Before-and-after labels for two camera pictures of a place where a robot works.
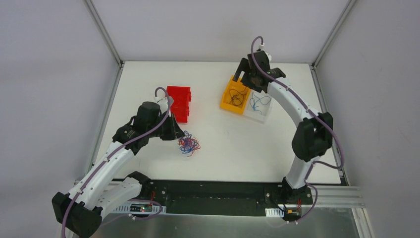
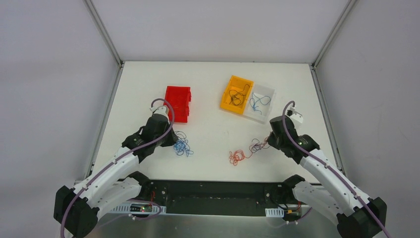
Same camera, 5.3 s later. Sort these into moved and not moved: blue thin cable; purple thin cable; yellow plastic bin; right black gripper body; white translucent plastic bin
Moved: right black gripper body
Not moved: blue thin cable; yellow plastic bin; white translucent plastic bin; purple thin cable
